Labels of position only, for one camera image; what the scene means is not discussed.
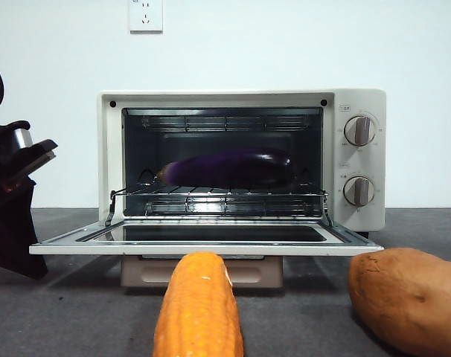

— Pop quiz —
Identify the cream glass oven door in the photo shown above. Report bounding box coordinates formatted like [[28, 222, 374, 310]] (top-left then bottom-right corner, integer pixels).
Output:
[[28, 219, 385, 289]]

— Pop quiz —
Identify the purple eggplant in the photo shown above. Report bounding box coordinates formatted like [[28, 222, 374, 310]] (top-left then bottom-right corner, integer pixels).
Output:
[[156, 147, 292, 189]]

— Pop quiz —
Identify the oven timer knob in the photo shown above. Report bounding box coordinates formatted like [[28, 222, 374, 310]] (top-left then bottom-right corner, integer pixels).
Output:
[[343, 176, 375, 208]]

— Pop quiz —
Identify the oven temperature knob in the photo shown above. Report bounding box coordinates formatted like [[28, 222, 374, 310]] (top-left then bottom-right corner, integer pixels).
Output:
[[344, 115, 377, 147]]

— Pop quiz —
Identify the cream Toshiba toaster oven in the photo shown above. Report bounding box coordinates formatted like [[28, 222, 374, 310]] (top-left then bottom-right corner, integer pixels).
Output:
[[98, 88, 386, 241]]

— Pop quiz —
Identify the orange corn cob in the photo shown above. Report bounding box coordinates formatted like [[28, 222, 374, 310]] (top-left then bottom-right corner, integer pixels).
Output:
[[152, 251, 244, 357]]

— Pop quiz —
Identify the brown sweet potato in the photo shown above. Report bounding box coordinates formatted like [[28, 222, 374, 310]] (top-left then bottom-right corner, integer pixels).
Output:
[[347, 248, 451, 357]]

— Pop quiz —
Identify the metal wire oven rack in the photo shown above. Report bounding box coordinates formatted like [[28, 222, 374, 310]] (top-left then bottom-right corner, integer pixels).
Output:
[[105, 187, 333, 227]]

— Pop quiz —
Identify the white wall socket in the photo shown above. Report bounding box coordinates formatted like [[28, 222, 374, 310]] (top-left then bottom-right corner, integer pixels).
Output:
[[129, 0, 163, 34]]

